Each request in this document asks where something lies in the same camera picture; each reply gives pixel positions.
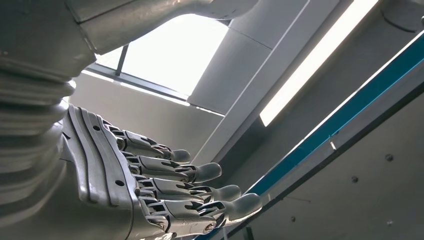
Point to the window with dark frame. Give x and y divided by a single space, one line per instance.
172 49

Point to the long ceiling light panel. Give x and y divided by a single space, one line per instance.
314 56

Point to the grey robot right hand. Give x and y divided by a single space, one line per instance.
99 165

